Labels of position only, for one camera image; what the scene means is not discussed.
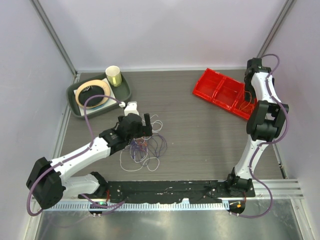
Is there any dark green plastic tray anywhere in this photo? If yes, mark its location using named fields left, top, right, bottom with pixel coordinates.
left=66, top=73, right=132, bottom=120

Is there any red plastic divided bin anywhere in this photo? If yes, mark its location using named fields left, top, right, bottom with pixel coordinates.
left=192, top=68, right=257, bottom=120

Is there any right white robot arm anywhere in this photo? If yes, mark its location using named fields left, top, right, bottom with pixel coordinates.
left=225, top=58, right=289, bottom=198

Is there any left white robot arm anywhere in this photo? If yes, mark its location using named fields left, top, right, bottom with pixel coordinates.
left=26, top=113, right=153, bottom=210

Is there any cream yellow mug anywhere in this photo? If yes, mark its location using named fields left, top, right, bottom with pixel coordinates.
left=105, top=65, right=122, bottom=87

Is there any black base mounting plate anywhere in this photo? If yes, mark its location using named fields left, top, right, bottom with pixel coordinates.
left=86, top=180, right=256, bottom=204

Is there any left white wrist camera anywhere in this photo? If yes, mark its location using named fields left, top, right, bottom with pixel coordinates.
left=119, top=101, right=140, bottom=116

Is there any purple thin cable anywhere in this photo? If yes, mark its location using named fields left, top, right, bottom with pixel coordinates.
left=121, top=133, right=168, bottom=166

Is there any white thin cable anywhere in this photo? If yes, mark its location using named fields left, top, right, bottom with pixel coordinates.
left=119, top=114, right=164, bottom=173

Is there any wooden ring with black disc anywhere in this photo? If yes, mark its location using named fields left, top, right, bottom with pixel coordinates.
left=75, top=79, right=112, bottom=110

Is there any slotted cable duct rail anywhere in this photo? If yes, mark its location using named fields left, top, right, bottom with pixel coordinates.
left=45, top=200, right=230, bottom=212

